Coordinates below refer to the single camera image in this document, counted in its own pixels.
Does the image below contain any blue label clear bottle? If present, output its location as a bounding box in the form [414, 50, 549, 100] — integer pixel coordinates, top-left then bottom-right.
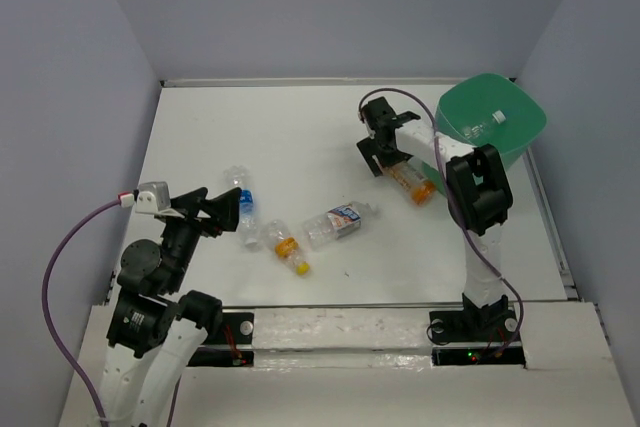
[224, 166, 259, 250]

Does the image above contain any yellow cap orange label bottle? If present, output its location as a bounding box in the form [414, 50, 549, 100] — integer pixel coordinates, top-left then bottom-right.
[262, 219, 311, 276]

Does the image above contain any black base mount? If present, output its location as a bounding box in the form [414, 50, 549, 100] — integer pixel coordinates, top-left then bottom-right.
[188, 311, 255, 368]
[426, 295, 526, 367]

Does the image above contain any white blue label bottle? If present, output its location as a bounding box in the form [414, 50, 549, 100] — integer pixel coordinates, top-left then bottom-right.
[302, 201, 380, 249]

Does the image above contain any purple cable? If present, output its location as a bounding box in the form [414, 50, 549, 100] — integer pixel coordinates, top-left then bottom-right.
[357, 87, 524, 358]
[41, 193, 136, 423]

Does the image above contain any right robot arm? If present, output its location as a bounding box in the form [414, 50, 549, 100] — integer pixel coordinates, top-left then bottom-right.
[357, 88, 515, 346]

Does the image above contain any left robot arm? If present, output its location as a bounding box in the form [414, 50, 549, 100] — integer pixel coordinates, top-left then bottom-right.
[98, 181, 242, 426]

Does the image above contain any white foam strip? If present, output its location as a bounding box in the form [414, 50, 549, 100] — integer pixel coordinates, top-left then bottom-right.
[252, 308, 433, 371]

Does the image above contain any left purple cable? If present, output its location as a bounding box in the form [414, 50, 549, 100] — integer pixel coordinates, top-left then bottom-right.
[41, 193, 136, 423]

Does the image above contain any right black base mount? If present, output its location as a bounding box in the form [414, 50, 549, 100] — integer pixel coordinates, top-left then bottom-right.
[426, 295, 526, 367]

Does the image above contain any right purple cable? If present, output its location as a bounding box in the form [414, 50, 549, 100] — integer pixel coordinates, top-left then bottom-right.
[357, 87, 524, 358]

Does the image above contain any green plastic bin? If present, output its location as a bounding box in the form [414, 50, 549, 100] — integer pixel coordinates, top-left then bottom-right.
[434, 73, 547, 170]

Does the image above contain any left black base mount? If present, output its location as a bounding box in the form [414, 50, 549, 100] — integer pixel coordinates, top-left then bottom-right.
[188, 311, 255, 368]

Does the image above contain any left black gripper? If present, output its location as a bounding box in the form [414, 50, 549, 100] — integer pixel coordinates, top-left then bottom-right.
[161, 184, 243, 289]

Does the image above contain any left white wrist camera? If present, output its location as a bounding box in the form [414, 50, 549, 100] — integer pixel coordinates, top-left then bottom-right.
[134, 181, 181, 217]

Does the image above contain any clear crushed bottle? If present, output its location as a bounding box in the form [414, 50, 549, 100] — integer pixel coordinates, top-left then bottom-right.
[462, 110, 507, 145]

